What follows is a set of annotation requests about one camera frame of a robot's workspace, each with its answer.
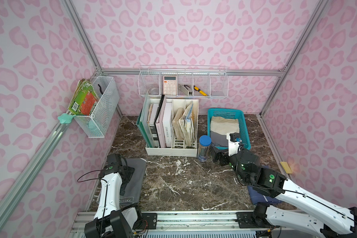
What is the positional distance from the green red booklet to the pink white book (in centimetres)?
34

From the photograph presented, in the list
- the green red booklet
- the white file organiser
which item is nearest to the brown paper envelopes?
the white file organiser

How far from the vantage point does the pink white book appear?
2.68 feet

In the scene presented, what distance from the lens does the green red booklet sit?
2.22 ft
